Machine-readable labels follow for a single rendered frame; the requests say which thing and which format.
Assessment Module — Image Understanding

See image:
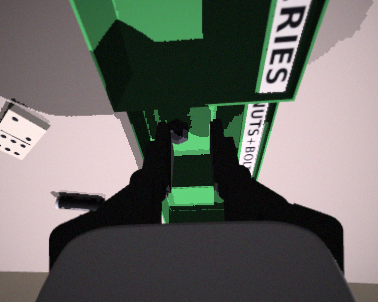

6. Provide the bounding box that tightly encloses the white domino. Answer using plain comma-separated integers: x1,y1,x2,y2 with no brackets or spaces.
0,104,51,160

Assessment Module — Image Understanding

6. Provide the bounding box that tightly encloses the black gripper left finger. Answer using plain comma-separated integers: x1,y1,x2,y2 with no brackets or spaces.
49,122,174,272

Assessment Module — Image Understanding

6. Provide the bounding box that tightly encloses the black aa battery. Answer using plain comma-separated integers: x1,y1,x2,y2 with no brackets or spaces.
55,196,105,211

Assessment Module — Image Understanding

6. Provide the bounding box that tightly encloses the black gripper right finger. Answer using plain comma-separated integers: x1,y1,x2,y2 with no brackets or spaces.
210,119,344,275

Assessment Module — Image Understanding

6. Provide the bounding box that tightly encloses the dark green bin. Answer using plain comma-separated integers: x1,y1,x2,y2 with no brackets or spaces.
69,0,329,223

